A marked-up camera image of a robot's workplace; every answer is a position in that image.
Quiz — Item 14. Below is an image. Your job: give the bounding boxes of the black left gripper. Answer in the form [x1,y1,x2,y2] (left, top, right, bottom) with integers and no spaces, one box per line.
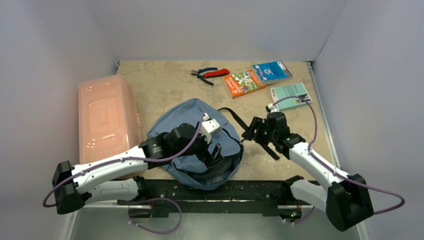
[173,122,224,167]

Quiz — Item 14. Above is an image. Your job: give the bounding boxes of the blue student backpack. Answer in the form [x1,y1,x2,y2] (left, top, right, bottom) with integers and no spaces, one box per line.
[147,98,244,191]

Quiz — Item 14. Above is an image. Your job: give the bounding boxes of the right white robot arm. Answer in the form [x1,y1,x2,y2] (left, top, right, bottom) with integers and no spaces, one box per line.
[242,112,374,232]

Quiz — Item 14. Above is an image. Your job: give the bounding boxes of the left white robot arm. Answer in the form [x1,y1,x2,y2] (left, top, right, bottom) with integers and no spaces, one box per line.
[51,119,221,215]

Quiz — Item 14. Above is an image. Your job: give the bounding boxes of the teal paperback book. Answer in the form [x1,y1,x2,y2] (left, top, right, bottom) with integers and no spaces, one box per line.
[270,82,313,111]

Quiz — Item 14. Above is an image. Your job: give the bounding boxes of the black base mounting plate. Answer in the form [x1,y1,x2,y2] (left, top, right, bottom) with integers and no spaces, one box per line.
[117,175,311,221]

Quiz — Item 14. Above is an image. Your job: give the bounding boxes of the orange green picture book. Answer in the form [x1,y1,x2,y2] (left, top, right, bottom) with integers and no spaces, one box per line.
[223,69,266,99]

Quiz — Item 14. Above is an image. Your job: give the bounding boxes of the blue paperback book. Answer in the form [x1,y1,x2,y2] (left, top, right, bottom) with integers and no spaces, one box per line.
[252,60,293,85]

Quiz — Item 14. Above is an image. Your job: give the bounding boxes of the pink plastic storage bin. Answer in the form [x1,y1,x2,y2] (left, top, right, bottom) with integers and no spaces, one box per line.
[78,74,142,164]

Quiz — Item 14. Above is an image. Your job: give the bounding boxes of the red utility knife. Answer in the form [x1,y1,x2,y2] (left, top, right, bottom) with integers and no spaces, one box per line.
[203,68,230,79]

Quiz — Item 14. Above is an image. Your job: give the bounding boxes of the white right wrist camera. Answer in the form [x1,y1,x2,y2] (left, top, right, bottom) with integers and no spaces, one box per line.
[265,103,280,113]

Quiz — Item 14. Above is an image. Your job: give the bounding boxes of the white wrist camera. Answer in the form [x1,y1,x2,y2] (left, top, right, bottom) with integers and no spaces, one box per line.
[265,103,280,113]
[200,113,221,144]

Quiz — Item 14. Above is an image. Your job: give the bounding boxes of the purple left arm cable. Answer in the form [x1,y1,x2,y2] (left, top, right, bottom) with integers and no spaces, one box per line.
[42,112,183,235]

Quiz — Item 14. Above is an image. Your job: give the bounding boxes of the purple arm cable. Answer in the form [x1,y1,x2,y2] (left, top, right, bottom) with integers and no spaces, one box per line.
[269,96,406,226]
[42,112,183,235]

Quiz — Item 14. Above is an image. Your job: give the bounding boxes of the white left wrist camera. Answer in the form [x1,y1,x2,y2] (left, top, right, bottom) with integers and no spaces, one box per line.
[200,113,221,144]

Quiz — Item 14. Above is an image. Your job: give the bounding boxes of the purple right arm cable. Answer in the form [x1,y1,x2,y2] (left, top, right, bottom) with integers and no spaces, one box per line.
[269,96,406,226]

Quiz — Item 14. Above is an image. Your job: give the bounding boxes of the blue handled pliers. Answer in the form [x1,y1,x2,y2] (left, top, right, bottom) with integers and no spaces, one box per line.
[190,67,218,86]

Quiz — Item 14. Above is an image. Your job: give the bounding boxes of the aluminium frame rail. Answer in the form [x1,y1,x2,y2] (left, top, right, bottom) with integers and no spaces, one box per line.
[61,184,370,240]

